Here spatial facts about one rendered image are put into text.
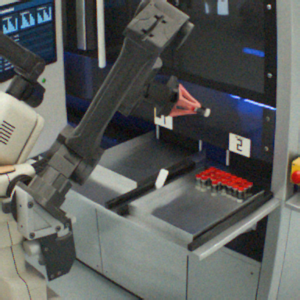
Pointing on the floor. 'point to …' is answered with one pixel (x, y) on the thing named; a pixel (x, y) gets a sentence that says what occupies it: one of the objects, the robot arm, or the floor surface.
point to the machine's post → (283, 144)
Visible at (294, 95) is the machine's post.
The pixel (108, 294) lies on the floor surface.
